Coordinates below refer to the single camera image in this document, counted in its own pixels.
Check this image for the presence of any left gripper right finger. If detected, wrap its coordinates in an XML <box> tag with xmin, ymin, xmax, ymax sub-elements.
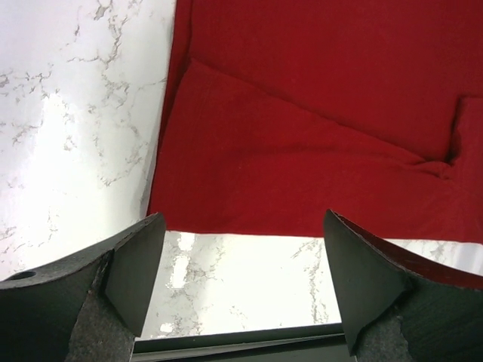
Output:
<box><xmin>323</xmin><ymin>210</ymin><xmax>482</xmax><ymax>361</ymax></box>

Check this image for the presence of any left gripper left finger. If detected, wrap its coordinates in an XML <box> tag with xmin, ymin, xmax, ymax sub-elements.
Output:
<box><xmin>1</xmin><ymin>213</ymin><xmax>166</xmax><ymax>361</ymax></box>

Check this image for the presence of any dark red t shirt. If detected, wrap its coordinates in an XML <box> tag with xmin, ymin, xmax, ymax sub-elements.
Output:
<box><xmin>148</xmin><ymin>1</ymin><xmax>482</xmax><ymax>243</ymax></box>

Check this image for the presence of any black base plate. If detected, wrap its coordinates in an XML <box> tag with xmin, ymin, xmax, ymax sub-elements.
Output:
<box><xmin>131</xmin><ymin>324</ymin><xmax>355</xmax><ymax>361</ymax></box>

